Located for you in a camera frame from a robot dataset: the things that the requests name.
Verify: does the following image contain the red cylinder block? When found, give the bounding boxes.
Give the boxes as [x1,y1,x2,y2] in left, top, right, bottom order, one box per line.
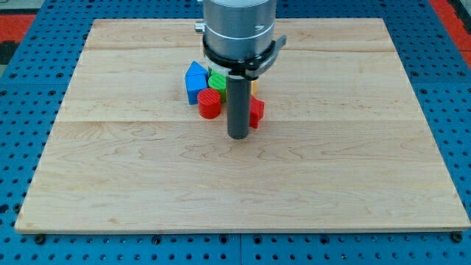
[197,88,222,119]

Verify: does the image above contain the light wooden board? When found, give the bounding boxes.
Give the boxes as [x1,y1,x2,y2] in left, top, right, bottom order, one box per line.
[15,18,470,234]

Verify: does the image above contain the red star block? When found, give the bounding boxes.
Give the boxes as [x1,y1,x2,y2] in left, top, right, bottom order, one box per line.
[249,96,265,129]

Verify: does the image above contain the yellow hexagon block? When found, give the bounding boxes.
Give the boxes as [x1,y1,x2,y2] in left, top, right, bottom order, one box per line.
[251,80,258,95]

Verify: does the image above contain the green cylinder block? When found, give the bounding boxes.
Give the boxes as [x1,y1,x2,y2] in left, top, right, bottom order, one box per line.
[208,74,227,103]

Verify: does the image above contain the blue triangle block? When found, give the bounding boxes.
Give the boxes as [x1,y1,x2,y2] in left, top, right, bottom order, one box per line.
[185,61,209,78]

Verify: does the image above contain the blue cube block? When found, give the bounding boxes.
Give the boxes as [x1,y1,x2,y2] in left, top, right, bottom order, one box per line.
[185,74,208,105]

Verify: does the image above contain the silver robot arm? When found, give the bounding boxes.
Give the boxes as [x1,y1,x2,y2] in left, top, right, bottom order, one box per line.
[194,0,287,139]

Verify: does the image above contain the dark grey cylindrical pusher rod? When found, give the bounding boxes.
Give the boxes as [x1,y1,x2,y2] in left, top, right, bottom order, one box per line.
[226,76,251,139]

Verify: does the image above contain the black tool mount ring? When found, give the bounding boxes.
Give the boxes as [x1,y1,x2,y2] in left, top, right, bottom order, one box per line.
[202,35,287,80]

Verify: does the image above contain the green block behind rod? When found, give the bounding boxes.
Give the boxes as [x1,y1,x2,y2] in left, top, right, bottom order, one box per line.
[208,66,227,76]

